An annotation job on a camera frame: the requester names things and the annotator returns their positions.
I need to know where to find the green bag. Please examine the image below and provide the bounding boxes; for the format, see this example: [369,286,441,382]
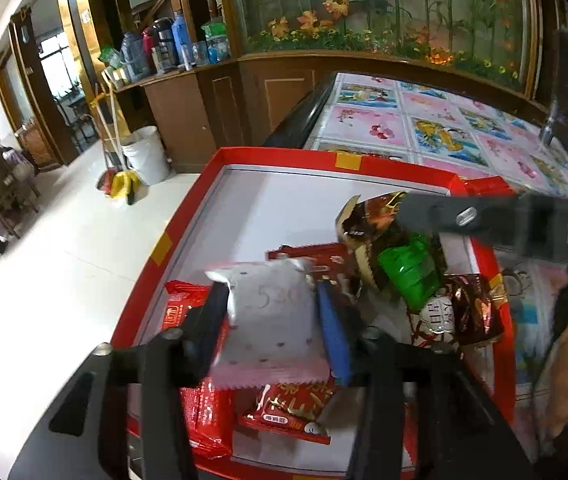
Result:
[98,45,124,69]

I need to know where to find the pink and white snack packet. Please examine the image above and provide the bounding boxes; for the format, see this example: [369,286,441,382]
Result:
[205,256,333,391]

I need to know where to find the dark red-brown snack packet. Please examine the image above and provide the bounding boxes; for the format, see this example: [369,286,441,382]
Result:
[445,272,508,347]

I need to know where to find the wooden cabinet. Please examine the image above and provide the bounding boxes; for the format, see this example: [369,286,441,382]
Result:
[114,50,555,172]

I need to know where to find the printed cartoon tablecloth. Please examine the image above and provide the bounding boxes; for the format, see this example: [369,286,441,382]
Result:
[304,72,568,461]

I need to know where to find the flat red snack packet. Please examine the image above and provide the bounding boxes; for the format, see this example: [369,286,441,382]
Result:
[266,242,353,282]

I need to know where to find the dark thermos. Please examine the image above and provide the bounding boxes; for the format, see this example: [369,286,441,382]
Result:
[151,17,179,74]

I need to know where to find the green snack packet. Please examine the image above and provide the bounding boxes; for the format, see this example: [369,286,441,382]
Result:
[378,232,448,311]

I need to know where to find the blue water jug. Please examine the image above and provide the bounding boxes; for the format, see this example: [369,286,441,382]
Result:
[120,32,151,82]

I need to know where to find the long red snack packet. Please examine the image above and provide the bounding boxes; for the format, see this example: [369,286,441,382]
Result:
[164,280,237,461]

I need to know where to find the brown and gold snack packet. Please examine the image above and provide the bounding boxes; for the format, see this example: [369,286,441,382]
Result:
[335,191,415,292]

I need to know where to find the red packet with white figure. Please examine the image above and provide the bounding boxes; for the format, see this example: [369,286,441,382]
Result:
[238,381,337,447]

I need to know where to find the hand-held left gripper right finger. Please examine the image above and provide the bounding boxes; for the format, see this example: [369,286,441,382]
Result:
[315,281,536,480]

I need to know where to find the red thermos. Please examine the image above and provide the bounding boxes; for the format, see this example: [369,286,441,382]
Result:
[140,27,157,74]

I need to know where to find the blue thermos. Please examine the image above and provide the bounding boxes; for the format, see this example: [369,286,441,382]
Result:
[171,10,195,69]

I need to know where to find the white bucket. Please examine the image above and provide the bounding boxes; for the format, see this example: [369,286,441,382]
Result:
[121,126,171,186]

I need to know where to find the red box with white inside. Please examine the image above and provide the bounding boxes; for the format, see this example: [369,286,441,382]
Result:
[111,146,517,480]

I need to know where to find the wooden chair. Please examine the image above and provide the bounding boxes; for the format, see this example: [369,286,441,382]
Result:
[0,175,40,239]

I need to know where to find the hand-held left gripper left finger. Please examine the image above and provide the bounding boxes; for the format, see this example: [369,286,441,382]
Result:
[8,282,231,480]

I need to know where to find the glass panel with flowers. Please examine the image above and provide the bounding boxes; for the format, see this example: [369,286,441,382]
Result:
[226,0,541,97]

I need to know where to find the green packages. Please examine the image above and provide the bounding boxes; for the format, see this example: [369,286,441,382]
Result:
[200,17,230,64]

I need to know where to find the yellow mop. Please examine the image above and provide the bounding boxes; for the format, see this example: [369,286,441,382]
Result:
[94,80,132,199]

